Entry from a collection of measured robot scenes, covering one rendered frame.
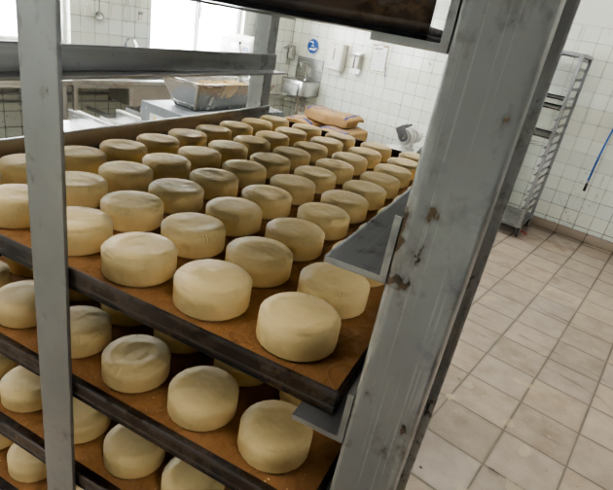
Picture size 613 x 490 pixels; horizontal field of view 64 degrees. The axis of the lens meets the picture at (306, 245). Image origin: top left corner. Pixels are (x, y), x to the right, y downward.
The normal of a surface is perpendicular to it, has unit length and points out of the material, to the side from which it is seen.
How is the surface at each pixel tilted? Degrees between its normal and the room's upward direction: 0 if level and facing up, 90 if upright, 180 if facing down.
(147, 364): 0
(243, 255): 0
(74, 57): 90
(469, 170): 90
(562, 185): 90
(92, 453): 0
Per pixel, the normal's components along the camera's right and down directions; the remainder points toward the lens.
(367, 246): 0.17, -0.90
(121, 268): -0.19, 0.37
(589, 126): -0.61, 0.23
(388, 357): -0.44, 0.30
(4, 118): 0.77, 0.38
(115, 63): 0.88, 0.32
